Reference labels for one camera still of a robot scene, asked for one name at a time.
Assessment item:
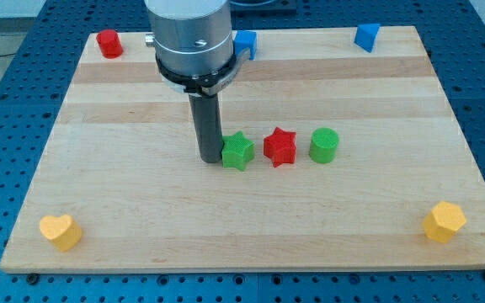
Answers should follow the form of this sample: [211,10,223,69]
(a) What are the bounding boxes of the wooden board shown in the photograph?
[0,26,485,274]

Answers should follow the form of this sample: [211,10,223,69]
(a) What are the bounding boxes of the green cylinder block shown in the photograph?
[309,127,339,164]

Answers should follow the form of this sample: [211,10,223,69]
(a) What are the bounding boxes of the yellow heart block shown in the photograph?
[39,215,83,252]

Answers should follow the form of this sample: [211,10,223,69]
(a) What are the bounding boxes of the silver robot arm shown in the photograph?
[145,0,253,97]

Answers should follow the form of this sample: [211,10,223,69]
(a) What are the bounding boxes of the red cylinder block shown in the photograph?
[96,29,123,59]

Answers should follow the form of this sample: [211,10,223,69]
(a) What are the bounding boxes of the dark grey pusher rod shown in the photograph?
[189,95,224,163]

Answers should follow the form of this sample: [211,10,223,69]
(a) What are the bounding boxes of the blue triangle block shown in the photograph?
[354,24,381,53]

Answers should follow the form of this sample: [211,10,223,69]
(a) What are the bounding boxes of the green star block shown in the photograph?
[221,131,255,171]

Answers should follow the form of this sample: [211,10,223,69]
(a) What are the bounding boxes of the blue cube block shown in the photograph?
[233,30,258,60]

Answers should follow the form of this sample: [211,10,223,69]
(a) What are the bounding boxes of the yellow hexagon block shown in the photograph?
[422,201,467,243]

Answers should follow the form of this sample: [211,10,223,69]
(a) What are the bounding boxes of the red star block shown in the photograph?
[264,127,296,167]

